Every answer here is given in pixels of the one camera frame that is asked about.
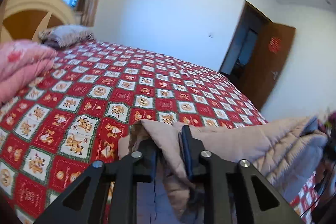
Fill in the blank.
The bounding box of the red paper door decoration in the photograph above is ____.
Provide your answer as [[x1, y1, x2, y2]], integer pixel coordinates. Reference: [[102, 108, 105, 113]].
[[268, 36, 281, 53]]

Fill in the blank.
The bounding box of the red checked printed blanket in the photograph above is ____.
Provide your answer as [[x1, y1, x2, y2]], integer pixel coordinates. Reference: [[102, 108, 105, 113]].
[[0, 40, 324, 224]]

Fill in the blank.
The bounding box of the black cable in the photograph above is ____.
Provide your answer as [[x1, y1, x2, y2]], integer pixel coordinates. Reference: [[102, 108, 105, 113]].
[[299, 169, 332, 217]]

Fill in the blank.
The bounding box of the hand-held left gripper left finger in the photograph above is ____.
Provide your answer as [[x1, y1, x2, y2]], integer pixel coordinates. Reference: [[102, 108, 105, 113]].
[[34, 140, 158, 224]]

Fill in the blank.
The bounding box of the striped pillow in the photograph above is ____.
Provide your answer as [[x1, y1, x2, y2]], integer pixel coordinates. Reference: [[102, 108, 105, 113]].
[[39, 25, 95, 50]]

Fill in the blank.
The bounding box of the brown wooden door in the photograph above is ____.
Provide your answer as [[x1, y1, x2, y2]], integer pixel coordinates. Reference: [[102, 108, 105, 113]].
[[240, 22, 297, 110]]

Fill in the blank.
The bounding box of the cream wooden bed headboard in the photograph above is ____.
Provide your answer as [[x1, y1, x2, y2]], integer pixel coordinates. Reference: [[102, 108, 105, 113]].
[[0, 0, 79, 43]]

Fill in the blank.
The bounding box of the folded pink floral quilt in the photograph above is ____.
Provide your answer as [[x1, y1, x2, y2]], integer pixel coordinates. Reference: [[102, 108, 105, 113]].
[[0, 40, 59, 106]]

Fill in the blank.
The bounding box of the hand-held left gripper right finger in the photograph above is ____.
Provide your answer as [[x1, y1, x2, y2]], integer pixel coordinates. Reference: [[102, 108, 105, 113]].
[[178, 125, 298, 224]]

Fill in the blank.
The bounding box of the brown door frame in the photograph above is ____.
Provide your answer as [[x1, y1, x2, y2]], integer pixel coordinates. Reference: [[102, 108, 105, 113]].
[[219, 0, 272, 80]]

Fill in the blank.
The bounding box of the pale pink quilted jacket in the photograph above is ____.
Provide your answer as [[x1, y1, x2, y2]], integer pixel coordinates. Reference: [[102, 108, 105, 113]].
[[118, 116, 329, 224]]

